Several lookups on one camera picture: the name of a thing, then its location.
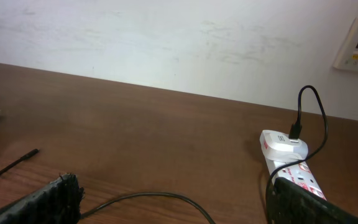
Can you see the white power strip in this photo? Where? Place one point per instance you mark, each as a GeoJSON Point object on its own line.
{"type": "Point", "coordinates": [300, 174]}

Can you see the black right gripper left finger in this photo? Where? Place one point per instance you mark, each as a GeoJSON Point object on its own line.
{"type": "Point", "coordinates": [57, 202]}

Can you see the white USB charger adapter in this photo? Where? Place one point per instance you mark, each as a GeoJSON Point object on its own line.
{"type": "Point", "coordinates": [276, 146]}

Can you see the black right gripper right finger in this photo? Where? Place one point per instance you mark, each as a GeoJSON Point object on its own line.
{"type": "Point", "coordinates": [288, 203]}

